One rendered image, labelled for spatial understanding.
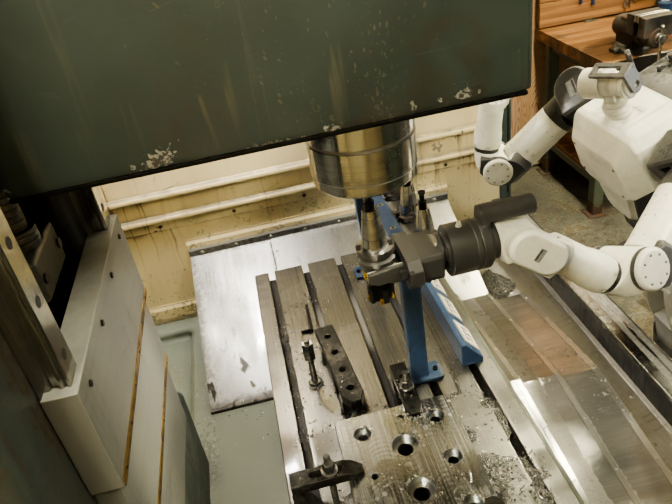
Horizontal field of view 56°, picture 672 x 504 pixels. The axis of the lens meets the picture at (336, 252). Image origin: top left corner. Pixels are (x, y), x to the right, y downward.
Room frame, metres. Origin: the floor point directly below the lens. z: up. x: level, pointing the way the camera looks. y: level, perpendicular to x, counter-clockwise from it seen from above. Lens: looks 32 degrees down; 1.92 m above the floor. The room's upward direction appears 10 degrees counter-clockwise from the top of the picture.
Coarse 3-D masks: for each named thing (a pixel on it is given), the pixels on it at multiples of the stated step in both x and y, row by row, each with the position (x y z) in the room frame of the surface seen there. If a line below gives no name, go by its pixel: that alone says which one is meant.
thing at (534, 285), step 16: (480, 272) 1.73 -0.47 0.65; (496, 272) 1.71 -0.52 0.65; (512, 272) 1.68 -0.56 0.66; (528, 272) 1.65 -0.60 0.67; (528, 288) 1.58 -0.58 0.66; (544, 288) 1.55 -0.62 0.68; (544, 304) 1.49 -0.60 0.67; (560, 304) 1.46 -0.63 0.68; (560, 320) 1.40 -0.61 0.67; (576, 320) 1.38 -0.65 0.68; (576, 336) 1.32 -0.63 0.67; (592, 336) 1.30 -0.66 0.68; (592, 352) 1.25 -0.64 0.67; (608, 368) 1.18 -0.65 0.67; (624, 384) 1.12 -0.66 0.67; (624, 400) 1.07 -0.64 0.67; (640, 400) 1.06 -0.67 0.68; (640, 416) 1.02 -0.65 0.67; (656, 416) 1.00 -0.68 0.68; (656, 432) 0.96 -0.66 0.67; (656, 448) 0.93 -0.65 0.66
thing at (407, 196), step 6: (408, 186) 1.20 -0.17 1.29; (402, 192) 1.20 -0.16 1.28; (408, 192) 1.20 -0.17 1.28; (414, 192) 1.20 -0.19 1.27; (402, 198) 1.20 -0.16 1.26; (408, 198) 1.19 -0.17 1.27; (414, 198) 1.20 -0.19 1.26; (402, 204) 1.20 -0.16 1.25; (408, 204) 1.19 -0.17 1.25; (414, 204) 1.19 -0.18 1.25; (402, 210) 1.20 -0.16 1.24; (408, 210) 1.19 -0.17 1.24; (414, 210) 1.19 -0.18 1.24; (408, 216) 1.19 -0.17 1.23
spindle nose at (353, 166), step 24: (408, 120) 0.81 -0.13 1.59; (312, 144) 0.82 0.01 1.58; (336, 144) 0.79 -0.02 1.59; (360, 144) 0.78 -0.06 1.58; (384, 144) 0.79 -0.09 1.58; (408, 144) 0.81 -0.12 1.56; (312, 168) 0.84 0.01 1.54; (336, 168) 0.79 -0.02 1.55; (360, 168) 0.78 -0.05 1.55; (384, 168) 0.78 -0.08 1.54; (408, 168) 0.81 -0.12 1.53; (336, 192) 0.80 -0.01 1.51; (360, 192) 0.79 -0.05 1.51; (384, 192) 0.79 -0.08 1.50
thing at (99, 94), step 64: (0, 0) 0.70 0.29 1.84; (64, 0) 0.71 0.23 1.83; (128, 0) 0.71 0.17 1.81; (192, 0) 0.72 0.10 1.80; (256, 0) 0.73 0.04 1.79; (320, 0) 0.73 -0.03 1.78; (384, 0) 0.74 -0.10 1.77; (448, 0) 0.75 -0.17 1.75; (512, 0) 0.76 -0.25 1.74; (0, 64) 0.70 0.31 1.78; (64, 64) 0.70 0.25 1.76; (128, 64) 0.71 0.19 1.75; (192, 64) 0.72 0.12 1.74; (256, 64) 0.72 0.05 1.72; (320, 64) 0.73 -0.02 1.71; (384, 64) 0.74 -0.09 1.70; (448, 64) 0.75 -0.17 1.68; (512, 64) 0.76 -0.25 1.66; (0, 128) 0.69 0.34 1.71; (64, 128) 0.70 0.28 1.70; (128, 128) 0.71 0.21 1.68; (192, 128) 0.72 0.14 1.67; (256, 128) 0.72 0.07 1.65; (320, 128) 0.73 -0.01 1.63; (64, 192) 0.70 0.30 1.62
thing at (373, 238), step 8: (376, 208) 0.86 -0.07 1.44; (368, 216) 0.85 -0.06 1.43; (376, 216) 0.85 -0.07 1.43; (368, 224) 0.85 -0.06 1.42; (376, 224) 0.85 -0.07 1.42; (368, 232) 0.85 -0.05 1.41; (376, 232) 0.85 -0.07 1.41; (384, 232) 0.86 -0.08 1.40; (368, 240) 0.85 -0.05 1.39; (376, 240) 0.84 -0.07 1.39; (384, 240) 0.85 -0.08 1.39; (368, 248) 0.85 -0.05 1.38; (376, 248) 0.84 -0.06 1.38; (384, 248) 0.85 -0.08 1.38
